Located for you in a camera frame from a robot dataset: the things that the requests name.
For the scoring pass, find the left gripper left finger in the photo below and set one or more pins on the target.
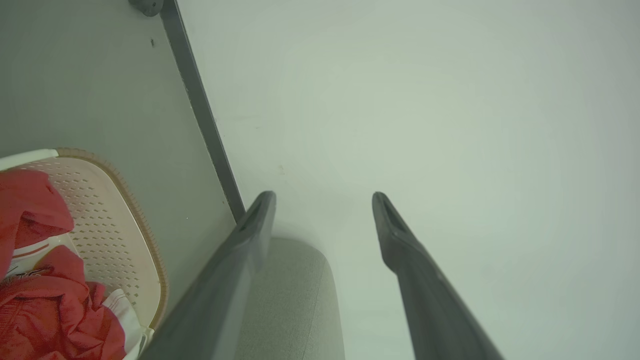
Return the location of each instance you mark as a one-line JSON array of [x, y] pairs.
[[215, 300]]

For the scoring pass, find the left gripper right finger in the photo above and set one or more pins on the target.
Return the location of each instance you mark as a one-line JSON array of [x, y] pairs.
[[435, 310]]

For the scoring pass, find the red garment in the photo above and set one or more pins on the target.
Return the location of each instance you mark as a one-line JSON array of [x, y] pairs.
[[50, 310]]

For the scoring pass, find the grey fabric couch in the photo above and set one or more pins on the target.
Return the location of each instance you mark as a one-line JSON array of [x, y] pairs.
[[295, 310]]

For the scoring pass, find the cream perforated laundry basket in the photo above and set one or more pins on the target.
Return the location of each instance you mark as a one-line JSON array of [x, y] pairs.
[[110, 220]]

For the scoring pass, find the dark grey baseboard strip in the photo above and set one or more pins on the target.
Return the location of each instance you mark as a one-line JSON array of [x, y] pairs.
[[200, 105]]

